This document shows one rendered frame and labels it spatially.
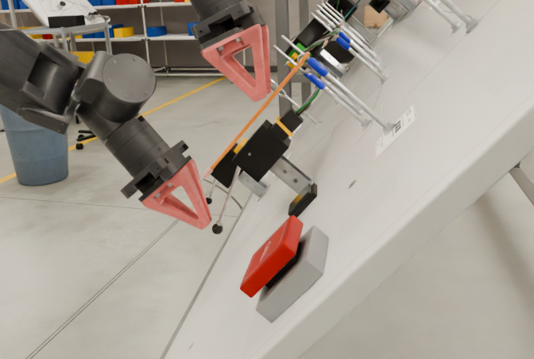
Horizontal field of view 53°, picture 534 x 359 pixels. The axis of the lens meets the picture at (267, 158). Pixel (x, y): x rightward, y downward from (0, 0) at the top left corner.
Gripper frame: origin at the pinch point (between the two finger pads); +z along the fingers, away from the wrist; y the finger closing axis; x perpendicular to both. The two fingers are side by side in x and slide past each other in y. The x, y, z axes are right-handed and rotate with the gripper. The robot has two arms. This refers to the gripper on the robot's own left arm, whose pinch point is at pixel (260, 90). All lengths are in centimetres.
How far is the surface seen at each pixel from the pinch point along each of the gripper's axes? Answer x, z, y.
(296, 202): 0.5, 12.0, -6.9
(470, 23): -21.8, 2.3, -7.9
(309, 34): -6, -4, 67
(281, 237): -0.8, 9.0, -25.8
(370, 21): -71, 4, 689
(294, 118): -2.3, 4.5, -0.9
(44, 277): 158, 43, 166
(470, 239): -19, 44, 40
